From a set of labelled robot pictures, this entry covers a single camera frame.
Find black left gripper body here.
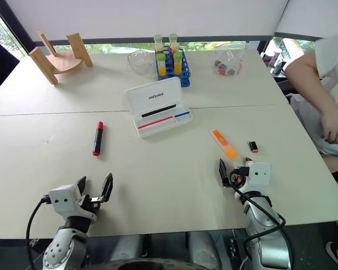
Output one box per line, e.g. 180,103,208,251
79,193,106,218

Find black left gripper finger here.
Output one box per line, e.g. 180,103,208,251
101,172,114,203
75,176,88,195

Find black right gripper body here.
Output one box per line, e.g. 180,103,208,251
227,165,250,189

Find white pen case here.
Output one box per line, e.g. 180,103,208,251
123,76,194,139

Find bystander bare hand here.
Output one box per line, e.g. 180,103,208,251
320,110,338,145

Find orange highlighter in clear sleeve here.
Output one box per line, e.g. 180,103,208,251
208,128,239,161

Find red and black marker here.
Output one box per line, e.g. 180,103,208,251
91,121,105,157

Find bystander light shorts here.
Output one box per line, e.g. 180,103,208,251
290,93,338,157

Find dark rounded robot torso edge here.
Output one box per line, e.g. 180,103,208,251
83,258,197,270

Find silver robot leg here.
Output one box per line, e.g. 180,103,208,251
187,230,224,270

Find clear plastic bag of parts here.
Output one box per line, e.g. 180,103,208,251
212,46,247,78

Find cluttered side desk items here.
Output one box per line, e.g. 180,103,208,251
260,38,295,76

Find blue test tube rack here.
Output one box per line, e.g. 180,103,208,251
155,47,192,89

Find green capped tube orange liquid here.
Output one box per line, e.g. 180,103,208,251
156,53,168,77
172,52,184,76

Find bamboo wooden stand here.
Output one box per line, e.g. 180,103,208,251
28,30,94,86

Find clear glass bowl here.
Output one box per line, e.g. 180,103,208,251
127,49,157,75

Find bystander white shirt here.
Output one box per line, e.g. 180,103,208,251
314,30,338,119

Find green capped tube red filling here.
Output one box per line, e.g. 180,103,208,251
168,33,179,53

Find green capped tube brown filling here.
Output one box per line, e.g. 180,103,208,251
153,34,164,55

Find dark chair back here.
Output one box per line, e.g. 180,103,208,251
0,34,21,100

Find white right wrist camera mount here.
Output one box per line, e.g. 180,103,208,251
247,161,272,187

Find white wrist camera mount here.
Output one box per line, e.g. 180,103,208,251
247,161,272,187
48,184,98,223

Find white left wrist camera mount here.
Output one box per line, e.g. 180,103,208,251
48,184,98,223

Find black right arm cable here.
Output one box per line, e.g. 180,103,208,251
233,186,296,270

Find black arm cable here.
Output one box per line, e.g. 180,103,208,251
233,186,296,270
25,196,51,270

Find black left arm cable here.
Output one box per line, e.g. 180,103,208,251
25,196,51,270

